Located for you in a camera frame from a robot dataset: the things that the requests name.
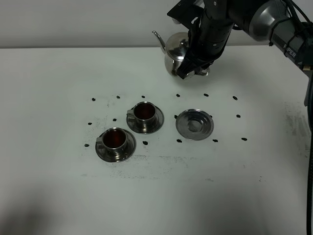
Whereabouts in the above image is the front steel saucer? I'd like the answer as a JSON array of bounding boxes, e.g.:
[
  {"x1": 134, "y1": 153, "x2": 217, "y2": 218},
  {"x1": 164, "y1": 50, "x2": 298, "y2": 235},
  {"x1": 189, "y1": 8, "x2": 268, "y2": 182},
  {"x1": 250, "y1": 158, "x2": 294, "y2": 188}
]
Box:
[{"x1": 97, "y1": 129, "x2": 136, "y2": 163}]

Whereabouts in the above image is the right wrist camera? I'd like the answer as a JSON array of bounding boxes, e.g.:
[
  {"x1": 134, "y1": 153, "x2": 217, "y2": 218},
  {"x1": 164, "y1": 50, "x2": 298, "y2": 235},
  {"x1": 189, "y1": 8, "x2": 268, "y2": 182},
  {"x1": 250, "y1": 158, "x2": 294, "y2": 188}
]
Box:
[{"x1": 167, "y1": 0, "x2": 204, "y2": 29}]

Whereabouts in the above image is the rear steel saucer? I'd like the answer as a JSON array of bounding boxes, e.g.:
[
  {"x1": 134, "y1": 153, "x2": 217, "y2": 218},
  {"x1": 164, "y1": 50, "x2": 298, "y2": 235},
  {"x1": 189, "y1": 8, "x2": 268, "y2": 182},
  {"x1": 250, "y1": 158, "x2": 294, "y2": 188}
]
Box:
[{"x1": 126, "y1": 106, "x2": 164, "y2": 134}]

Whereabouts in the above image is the steel teacup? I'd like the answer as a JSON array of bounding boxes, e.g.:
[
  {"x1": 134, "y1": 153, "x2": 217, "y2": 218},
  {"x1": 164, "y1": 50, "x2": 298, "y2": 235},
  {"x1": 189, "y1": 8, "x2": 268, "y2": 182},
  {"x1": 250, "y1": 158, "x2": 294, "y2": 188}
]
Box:
[
  {"x1": 96, "y1": 127, "x2": 128, "y2": 159},
  {"x1": 126, "y1": 101, "x2": 157, "y2": 132}
]

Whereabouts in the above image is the front steel teacup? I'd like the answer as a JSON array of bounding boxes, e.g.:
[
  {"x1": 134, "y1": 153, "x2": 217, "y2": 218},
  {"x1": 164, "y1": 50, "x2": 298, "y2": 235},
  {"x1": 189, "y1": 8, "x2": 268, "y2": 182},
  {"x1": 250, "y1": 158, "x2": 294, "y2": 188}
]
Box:
[{"x1": 96, "y1": 127, "x2": 128, "y2": 159}]

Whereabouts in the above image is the teapot steel saucer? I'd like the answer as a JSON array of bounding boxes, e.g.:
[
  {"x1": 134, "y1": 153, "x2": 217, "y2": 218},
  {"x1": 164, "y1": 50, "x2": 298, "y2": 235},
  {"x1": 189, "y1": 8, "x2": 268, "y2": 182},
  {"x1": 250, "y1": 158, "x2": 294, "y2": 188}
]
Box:
[{"x1": 176, "y1": 109, "x2": 214, "y2": 141}]

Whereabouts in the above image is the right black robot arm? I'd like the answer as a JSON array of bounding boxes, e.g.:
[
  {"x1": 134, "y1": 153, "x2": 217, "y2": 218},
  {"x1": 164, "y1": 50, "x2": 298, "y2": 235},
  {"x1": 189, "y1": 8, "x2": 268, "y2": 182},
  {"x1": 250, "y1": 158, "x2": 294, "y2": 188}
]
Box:
[{"x1": 167, "y1": 0, "x2": 313, "y2": 82}]

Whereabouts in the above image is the stainless steel teapot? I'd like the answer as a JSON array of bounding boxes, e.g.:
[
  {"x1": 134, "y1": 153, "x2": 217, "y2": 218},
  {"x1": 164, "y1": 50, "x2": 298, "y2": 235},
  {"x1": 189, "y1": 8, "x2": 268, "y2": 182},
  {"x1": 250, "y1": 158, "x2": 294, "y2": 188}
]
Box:
[{"x1": 152, "y1": 30, "x2": 211, "y2": 81}]

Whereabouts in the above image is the rear steel teacup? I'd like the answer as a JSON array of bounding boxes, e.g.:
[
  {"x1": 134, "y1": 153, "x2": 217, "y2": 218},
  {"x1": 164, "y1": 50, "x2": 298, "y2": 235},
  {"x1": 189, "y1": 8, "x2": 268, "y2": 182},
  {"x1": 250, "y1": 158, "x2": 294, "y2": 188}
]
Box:
[{"x1": 126, "y1": 101, "x2": 157, "y2": 132}]

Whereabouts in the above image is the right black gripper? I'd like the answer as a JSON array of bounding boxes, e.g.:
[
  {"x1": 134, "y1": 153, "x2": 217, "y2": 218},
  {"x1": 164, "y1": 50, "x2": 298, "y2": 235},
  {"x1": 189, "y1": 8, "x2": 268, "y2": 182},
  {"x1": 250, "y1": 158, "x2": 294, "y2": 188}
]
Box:
[{"x1": 177, "y1": 14, "x2": 231, "y2": 79}]

